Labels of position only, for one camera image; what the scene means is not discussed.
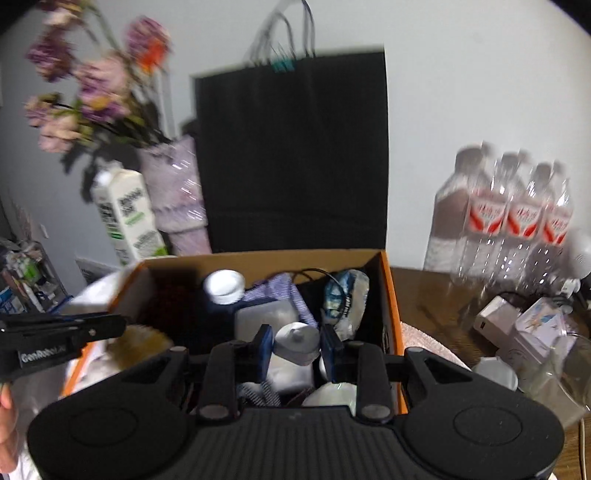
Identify iridescent shell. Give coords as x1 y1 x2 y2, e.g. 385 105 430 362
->
303 382 356 415

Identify cotton swab plastic box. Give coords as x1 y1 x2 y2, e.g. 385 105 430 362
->
235 300 300 342

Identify white jar lid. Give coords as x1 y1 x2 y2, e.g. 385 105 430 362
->
273 322 321 366

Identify white screw cap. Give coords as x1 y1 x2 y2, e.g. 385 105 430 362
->
204 269 245 305

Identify purple cloth pouch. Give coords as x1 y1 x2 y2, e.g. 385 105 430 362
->
243 272 318 327

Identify white round charger with cable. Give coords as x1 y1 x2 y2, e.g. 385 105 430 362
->
263 268 335 323

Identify yellow white plush toy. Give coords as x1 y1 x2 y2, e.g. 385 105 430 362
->
88 325 172 376

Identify person left hand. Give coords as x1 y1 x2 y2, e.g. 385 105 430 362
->
0 383 19 474

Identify white terry towel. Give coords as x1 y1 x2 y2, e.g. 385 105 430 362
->
1 267 131 479

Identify red orange cardboard box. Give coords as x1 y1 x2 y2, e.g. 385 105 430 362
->
59 248 410 416

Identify white power adapter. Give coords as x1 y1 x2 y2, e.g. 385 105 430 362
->
473 296 521 347

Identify white green milk carton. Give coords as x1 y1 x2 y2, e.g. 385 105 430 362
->
90 161 168 266

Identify water bottle pack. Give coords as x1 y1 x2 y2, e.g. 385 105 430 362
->
424 142 574 292

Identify purple glass vase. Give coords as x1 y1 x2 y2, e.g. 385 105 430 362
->
138 135 211 256

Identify clear glass cup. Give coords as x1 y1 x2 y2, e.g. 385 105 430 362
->
520 333 590 429

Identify black paper shopping bag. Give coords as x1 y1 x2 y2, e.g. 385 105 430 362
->
194 3 389 253

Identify dried pink purple flowers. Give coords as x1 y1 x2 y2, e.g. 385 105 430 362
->
24 1 171 154

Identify white round lamp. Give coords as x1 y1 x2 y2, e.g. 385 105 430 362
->
566 229 591 280

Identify green binder clip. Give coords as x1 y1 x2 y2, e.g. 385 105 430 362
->
271 58 296 73

